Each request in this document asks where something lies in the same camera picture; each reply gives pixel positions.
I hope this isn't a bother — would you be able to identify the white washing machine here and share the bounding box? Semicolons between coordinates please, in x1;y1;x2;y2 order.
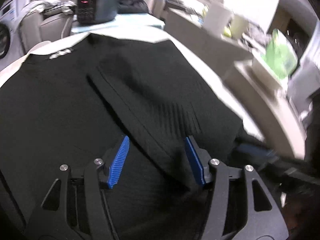
1;0;22;70

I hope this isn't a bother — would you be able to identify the light blue side table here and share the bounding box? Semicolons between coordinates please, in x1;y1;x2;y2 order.
70;14;165;35

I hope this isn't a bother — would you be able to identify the grey sofa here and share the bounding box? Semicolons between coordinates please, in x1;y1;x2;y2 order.
15;0;75;53

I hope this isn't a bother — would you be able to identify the black knit sweater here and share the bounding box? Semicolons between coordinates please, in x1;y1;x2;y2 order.
1;34;260;239

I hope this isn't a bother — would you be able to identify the green tissue pack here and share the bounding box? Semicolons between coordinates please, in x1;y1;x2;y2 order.
264;29;298;79

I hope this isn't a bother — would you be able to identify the dark rice cooker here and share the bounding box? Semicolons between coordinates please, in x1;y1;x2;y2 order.
76;0;119;25

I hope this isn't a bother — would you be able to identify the plaid bed cover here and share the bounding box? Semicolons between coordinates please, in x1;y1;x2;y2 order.
1;26;265;141

